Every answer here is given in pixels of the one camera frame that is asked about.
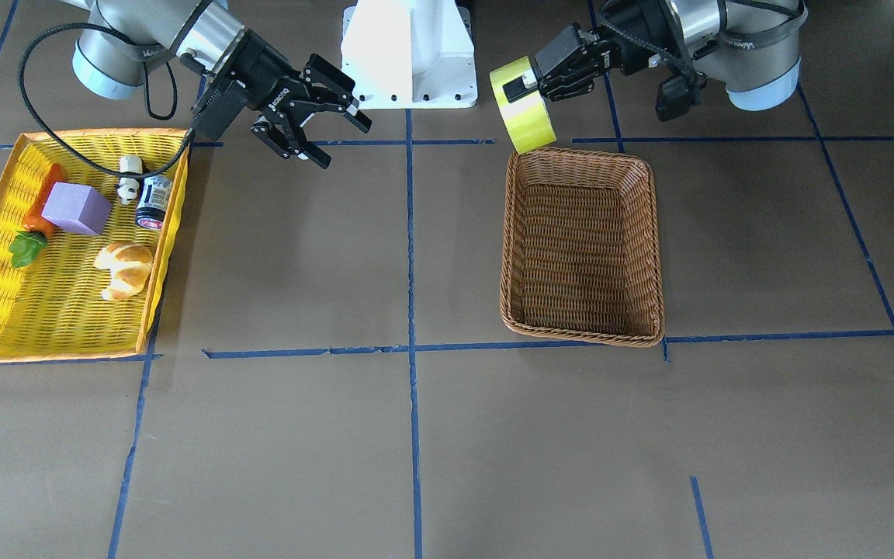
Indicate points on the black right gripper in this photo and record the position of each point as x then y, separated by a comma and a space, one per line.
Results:
267, 76

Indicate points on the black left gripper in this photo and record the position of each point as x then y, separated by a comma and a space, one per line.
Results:
594, 57

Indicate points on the yellow tape roll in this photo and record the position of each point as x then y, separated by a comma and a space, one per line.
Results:
523, 110

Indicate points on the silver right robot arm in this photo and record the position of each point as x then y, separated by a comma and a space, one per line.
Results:
124, 40

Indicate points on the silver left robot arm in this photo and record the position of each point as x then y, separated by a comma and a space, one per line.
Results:
752, 47

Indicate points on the brown wicker basket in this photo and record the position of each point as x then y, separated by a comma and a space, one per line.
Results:
580, 256

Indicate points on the yellow woven basket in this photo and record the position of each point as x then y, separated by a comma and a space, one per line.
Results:
52, 309

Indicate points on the small dark can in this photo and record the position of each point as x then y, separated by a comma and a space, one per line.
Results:
153, 203

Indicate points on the toy croissant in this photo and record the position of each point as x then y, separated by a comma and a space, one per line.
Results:
129, 265

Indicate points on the purple foam block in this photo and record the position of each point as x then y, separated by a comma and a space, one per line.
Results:
77, 208

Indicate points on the toy carrot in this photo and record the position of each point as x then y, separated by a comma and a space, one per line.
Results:
36, 230

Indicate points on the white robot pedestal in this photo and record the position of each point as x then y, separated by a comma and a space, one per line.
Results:
410, 54

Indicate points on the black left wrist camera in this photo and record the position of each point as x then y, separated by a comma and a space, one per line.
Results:
675, 97

